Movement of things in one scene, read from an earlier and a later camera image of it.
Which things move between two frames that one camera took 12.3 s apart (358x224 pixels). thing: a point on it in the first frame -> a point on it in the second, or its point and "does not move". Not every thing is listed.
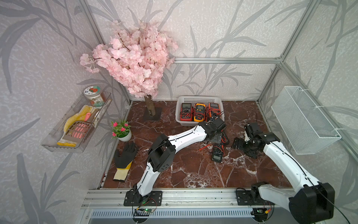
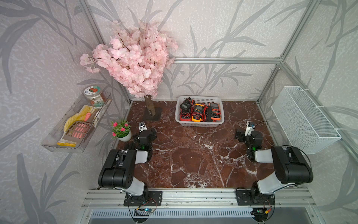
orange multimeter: [214, 109] does not move
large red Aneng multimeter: [186, 113] does not move
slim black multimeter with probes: [219, 138] -> [208, 111]
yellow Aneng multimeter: [199, 112] does not move
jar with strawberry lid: [94, 95] does not move
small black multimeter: [217, 152] -> [186, 105]
